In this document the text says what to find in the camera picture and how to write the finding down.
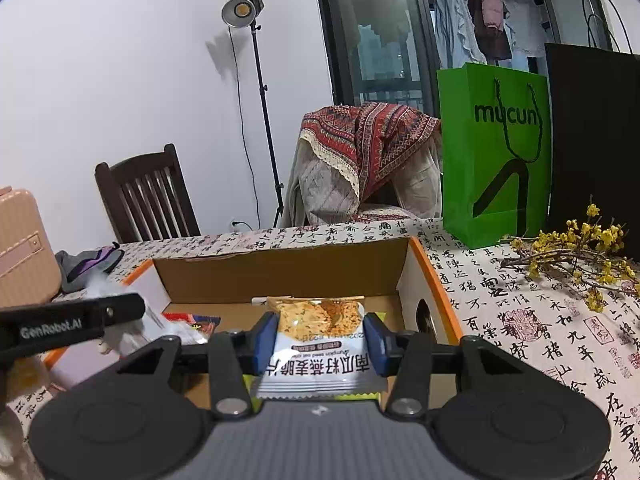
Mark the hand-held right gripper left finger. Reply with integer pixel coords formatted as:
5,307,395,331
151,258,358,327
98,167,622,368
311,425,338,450
116,311,280,420

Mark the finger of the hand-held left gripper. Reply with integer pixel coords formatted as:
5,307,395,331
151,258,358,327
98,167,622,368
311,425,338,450
97,293,147,333

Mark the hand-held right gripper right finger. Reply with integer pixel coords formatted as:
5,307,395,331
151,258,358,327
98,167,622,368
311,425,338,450
362,311,526,421

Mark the white cracker snack packet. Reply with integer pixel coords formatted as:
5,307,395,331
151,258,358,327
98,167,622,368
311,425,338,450
248,296,388,401

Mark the red printed snack bag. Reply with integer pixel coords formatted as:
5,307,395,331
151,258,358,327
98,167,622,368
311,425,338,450
161,311,222,346

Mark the orange cardboard box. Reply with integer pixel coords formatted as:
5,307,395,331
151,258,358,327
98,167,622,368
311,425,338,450
42,236,463,413

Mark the grey purple cloth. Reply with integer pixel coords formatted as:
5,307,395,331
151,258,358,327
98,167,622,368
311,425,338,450
54,242,126,295

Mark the pink suitcase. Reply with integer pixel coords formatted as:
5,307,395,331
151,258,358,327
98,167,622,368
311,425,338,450
0,186,63,308

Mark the dark wooden chair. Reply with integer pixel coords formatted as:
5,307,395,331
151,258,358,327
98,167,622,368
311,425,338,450
95,143,202,244

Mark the beige covered chair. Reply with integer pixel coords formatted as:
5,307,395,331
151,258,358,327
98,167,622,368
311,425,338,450
280,130,443,228

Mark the green paper bag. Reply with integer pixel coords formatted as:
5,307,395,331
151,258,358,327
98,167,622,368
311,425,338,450
436,62,552,250

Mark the yellow flower branch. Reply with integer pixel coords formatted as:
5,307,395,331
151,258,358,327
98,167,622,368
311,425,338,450
500,203,640,313

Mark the black paper bag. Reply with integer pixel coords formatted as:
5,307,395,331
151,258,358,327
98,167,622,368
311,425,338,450
544,0,640,261

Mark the studio light on stand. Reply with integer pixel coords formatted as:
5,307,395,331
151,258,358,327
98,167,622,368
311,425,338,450
221,0,286,228

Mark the hanging light blue garment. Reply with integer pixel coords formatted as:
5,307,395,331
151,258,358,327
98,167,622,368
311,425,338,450
432,0,488,68

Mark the hanging white garment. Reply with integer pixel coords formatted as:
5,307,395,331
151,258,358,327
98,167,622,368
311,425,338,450
505,0,551,58

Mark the hanging pink garment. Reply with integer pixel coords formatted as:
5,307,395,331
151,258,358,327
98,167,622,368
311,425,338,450
472,0,513,61

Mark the dark sliding door frame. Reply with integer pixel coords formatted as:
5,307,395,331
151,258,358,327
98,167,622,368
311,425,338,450
311,0,616,121

